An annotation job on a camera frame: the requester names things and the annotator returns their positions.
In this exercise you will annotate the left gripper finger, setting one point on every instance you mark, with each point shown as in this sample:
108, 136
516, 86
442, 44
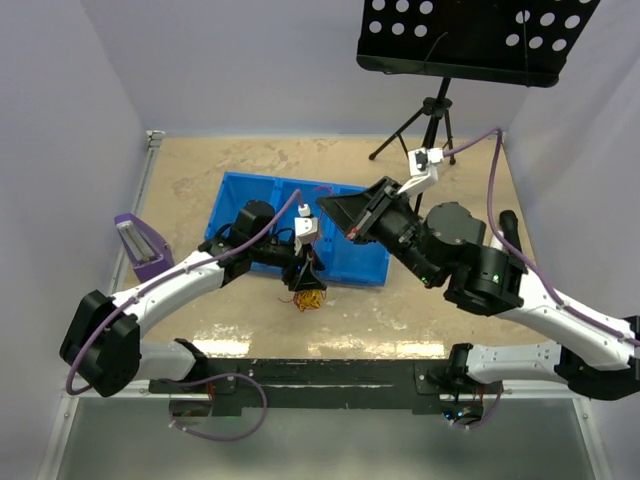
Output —
296, 279
314, 282

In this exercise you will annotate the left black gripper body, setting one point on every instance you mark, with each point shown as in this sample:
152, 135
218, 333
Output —
288, 271

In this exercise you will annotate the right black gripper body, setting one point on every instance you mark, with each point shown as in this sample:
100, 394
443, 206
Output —
393, 224

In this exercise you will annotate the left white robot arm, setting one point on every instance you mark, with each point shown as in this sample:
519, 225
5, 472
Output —
105, 343

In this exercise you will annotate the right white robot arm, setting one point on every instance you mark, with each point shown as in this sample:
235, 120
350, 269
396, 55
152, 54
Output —
594, 355

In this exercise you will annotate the white microphone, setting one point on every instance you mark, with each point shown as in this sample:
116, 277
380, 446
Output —
496, 243

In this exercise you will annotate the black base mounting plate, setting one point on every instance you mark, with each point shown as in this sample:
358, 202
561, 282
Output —
362, 384

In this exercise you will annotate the black microphone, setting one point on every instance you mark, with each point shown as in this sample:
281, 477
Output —
508, 223

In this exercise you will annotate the purple metronome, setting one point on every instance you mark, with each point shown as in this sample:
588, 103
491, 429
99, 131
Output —
149, 253

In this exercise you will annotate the black music stand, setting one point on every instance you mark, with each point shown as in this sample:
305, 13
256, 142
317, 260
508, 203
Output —
523, 43

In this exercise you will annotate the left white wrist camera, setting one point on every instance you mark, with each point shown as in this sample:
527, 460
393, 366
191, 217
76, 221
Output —
306, 228

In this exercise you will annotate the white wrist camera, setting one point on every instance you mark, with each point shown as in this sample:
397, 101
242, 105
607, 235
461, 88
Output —
423, 169
306, 228

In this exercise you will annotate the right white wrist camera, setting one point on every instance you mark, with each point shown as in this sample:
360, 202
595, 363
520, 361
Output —
423, 169

